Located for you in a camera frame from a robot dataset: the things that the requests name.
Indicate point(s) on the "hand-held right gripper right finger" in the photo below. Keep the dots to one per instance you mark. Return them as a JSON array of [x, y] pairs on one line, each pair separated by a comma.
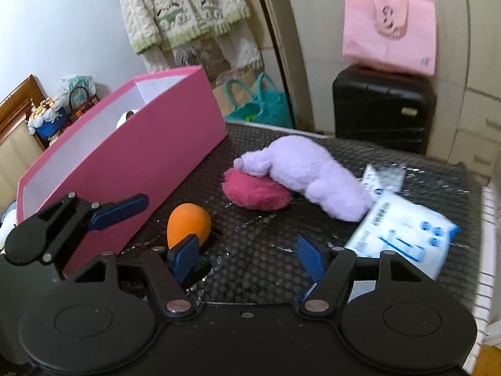
[[311, 258]]

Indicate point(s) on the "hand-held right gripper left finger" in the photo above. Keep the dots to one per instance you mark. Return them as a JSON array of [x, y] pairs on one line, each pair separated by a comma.
[[184, 258]]

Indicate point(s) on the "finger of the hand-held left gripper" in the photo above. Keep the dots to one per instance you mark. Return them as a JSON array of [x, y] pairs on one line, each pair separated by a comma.
[[113, 215]]

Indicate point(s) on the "orange makeup sponge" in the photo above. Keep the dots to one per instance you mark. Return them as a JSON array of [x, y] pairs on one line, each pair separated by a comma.
[[188, 221]]

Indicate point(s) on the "pink cardboard box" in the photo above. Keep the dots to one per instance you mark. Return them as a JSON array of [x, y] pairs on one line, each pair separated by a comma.
[[137, 156]]

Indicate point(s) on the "purple plush toy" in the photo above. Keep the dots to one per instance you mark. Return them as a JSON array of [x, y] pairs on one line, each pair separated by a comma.
[[313, 176]]

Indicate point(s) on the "pink fluffy puff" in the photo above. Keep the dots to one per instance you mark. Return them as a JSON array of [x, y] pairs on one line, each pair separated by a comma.
[[254, 192]]

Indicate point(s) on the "white blue wet wipes packet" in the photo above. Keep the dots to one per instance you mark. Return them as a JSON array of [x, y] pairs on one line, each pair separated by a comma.
[[399, 229]]

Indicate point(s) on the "white plush toy brown ears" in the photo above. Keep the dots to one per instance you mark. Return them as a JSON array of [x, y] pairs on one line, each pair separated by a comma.
[[124, 120]]

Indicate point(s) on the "black bubble mat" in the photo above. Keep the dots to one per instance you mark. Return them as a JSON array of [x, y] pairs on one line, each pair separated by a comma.
[[266, 266]]

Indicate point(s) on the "small clear plastic packet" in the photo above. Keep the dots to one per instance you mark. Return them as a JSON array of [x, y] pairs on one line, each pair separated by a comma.
[[381, 178]]

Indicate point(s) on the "green white tissue pack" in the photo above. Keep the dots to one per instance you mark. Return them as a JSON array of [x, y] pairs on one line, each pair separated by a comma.
[[78, 83]]

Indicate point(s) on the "wooden nightstand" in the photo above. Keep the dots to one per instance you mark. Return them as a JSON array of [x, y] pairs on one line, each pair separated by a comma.
[[15, 105]]

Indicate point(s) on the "teal woven bag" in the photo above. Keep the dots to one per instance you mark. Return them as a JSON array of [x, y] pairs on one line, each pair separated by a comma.
[[266, 105]]

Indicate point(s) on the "black suitcase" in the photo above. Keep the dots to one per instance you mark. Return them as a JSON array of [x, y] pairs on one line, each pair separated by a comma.
[[379, 113]]

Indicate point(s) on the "striped white tablecloth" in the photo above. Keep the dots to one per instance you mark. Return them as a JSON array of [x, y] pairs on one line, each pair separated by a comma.
[[489, 262]]

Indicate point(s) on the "cream green fluffy robe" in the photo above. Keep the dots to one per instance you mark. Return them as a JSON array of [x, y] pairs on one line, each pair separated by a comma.
[[176, 8]]

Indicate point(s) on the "pink tote bag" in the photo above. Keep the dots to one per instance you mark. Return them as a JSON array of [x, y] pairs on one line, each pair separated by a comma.
[[391, 47]]

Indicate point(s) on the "beige wooden wardrobe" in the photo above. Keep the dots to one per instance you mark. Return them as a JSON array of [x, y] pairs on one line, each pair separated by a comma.
[[313, 27]]

